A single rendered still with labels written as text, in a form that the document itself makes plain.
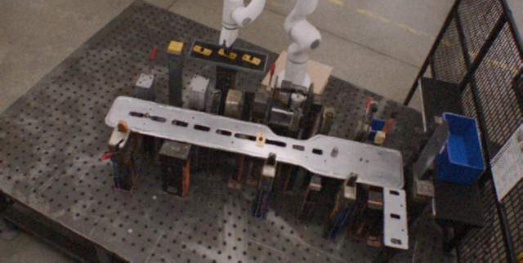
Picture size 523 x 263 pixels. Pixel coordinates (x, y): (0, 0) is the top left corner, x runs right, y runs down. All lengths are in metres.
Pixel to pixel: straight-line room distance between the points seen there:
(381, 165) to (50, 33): 3.07
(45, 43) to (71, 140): 1.82
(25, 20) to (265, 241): 3.10
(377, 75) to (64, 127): 2.69
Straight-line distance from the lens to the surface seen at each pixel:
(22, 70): 4.05
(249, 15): 2.03
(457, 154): 2.39
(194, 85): 2.19
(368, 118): 2.20
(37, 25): 4.46
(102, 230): 2.23
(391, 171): 2.21
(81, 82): 2.83
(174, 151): 2.04
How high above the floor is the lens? 2.65
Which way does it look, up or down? 47 degrees down
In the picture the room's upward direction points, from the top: 11 degrees clockwise
